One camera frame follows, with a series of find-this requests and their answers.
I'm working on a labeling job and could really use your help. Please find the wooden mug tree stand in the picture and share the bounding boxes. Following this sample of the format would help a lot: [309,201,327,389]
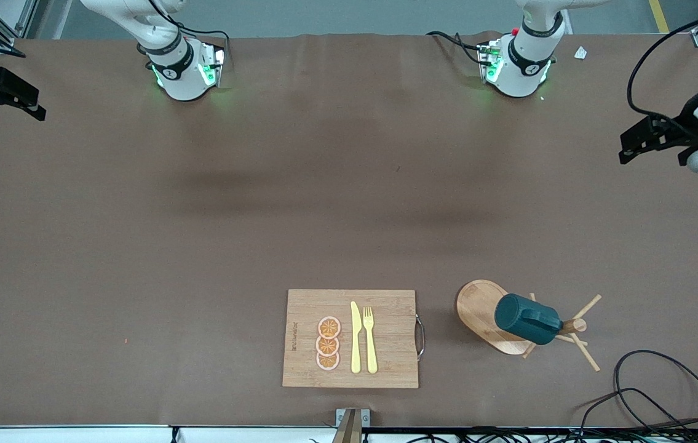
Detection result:
[456,279,603,372]

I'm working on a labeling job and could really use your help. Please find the bamboo cutting board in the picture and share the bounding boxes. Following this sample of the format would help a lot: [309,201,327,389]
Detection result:
[282,289,426,389]

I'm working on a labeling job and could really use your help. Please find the black looped cable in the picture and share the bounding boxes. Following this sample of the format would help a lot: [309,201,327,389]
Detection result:
[570,349,698,443]

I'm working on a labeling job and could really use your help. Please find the yellow plastic fork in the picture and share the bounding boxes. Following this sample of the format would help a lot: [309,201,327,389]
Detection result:
[363,306,378,374]

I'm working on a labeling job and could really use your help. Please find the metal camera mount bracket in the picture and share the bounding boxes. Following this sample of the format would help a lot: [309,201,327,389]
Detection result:
[331,408,371,443]

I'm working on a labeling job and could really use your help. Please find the white table edge rail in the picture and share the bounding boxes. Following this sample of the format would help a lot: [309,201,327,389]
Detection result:
[0,425,334,443]

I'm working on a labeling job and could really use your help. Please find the yellow plastic knife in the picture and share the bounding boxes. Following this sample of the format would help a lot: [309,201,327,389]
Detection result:
[350,301,362,374]

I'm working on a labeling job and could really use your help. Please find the dark green cup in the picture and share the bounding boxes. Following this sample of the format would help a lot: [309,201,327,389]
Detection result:
[494,293,562,345]

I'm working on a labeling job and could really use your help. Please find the black base cable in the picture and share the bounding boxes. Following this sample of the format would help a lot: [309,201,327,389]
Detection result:
[149,0,231,62]
[427,31,491,66]

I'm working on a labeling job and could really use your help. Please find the black right base cable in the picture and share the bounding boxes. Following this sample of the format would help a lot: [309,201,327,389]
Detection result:
[149,0,231,62]

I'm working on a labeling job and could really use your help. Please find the black left base cable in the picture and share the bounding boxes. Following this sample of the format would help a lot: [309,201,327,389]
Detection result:
[427,31,491,66]

